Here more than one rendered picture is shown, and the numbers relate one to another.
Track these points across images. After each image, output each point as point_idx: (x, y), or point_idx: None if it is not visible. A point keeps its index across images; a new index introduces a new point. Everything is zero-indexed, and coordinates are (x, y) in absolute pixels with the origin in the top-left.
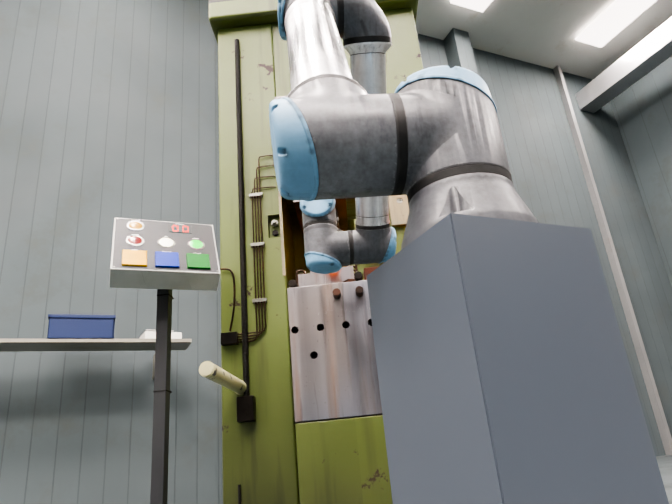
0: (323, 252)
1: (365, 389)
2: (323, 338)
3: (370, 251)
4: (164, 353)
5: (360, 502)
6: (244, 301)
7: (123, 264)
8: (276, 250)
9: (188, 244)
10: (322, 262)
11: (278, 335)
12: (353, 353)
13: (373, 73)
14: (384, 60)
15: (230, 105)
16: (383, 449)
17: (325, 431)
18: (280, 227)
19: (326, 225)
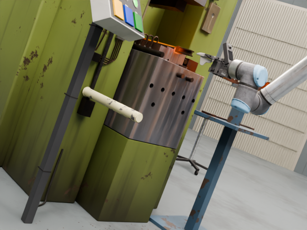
0: (250, 107)
1: (164, 132)
2: (161, 96)
3: (259, 112)
4: (85, 72)
5: (137, 185)
6: (113, 35)
7: (115, 15)
8: (142, 6)
9: (133, 1)
10: (246, 112)
11: (119, 66)
12: (168, 111)
13: None
14: None
15: None
16: (156, 163)
17: (139, 147)
18: None
19: (256, 92)
